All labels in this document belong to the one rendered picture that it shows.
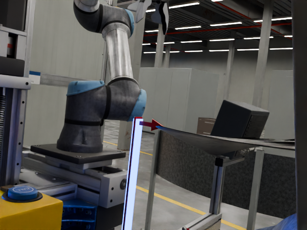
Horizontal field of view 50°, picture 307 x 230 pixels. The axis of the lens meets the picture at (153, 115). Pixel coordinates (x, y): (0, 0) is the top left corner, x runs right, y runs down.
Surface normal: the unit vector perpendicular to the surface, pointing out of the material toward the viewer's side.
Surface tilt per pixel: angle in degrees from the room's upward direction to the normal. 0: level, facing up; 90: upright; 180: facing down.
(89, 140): 73
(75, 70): 89
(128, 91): 51
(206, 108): 90
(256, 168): 90
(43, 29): 90
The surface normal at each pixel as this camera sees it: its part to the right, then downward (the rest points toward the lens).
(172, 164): -0.86, -0.07
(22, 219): 0.83, 0.12
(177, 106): -0.70, -0.04
